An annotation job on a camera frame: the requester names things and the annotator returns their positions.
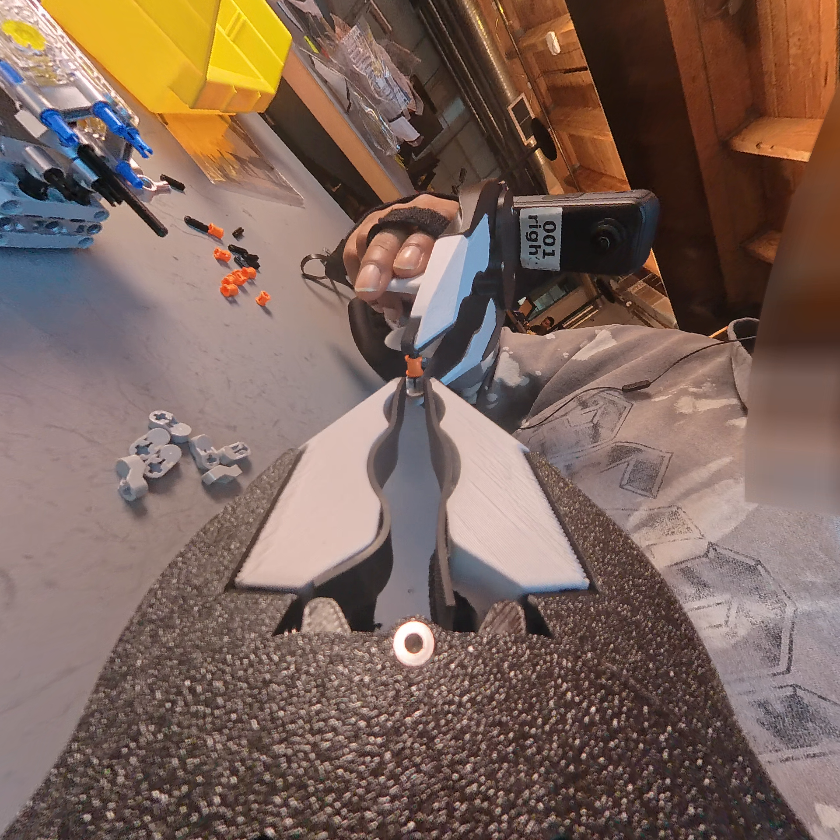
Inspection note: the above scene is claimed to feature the yellow bin holding brass parts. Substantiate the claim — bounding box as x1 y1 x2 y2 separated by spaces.
41 0 224 114

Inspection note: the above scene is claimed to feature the grey toy brick assembly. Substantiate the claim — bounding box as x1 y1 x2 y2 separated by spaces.
0 0 170 250

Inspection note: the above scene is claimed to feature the clear plastic bag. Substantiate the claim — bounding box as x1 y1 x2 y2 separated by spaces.
161 112 306 210

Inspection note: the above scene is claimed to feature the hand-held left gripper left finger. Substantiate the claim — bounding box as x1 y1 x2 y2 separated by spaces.
234 377 408 632

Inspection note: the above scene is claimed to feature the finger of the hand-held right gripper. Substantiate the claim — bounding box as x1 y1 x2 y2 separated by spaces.
441 298 504 388
402 215 494 358

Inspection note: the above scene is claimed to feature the pile of grey connector pieces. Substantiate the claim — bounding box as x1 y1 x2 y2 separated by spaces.
115 410 253 503

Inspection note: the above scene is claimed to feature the group of orange bushes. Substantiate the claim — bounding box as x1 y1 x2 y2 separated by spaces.
209 223 271 306

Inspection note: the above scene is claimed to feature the group of black pins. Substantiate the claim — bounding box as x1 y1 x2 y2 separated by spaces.
159 172 261 271

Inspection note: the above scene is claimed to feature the person's right hand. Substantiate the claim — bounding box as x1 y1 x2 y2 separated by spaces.
341 193 462 322

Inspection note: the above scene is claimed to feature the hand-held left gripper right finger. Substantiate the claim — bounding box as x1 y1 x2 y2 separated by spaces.
422 381 591 630

